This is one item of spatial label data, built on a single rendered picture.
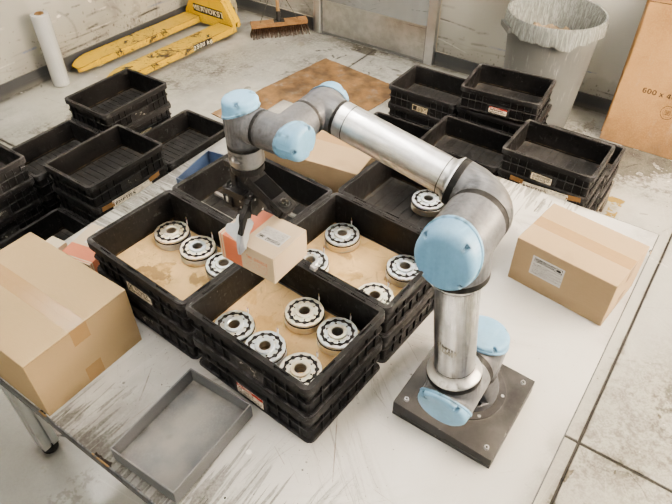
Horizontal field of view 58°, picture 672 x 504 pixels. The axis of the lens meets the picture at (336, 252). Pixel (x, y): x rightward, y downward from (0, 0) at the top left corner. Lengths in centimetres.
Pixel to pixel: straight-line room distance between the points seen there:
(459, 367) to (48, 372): 96
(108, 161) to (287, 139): 186
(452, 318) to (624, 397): 161
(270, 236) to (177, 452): 56
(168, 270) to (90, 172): 118
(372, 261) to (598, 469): 119
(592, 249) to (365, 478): 91
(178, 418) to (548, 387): 94
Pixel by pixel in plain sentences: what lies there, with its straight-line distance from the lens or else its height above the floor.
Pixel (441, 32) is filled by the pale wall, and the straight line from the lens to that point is 469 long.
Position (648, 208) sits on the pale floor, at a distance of 367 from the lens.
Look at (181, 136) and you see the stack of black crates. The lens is 323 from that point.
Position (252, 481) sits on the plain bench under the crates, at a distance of 150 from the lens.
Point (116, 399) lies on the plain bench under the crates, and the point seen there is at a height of 70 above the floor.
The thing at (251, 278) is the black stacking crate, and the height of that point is 87.
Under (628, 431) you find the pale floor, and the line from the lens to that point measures 261.
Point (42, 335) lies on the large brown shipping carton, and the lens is 163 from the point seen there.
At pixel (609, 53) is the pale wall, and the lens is 432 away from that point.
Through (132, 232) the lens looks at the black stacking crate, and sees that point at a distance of 187.
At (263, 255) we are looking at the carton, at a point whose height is 112.
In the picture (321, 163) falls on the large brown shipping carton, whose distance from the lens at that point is 201.
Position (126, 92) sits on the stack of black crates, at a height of 49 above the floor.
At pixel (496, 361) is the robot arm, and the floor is 94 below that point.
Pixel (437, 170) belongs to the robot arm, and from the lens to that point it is 116.
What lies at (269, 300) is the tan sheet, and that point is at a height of 83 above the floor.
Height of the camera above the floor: 203
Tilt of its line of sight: 42 degrees down
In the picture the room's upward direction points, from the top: straight up
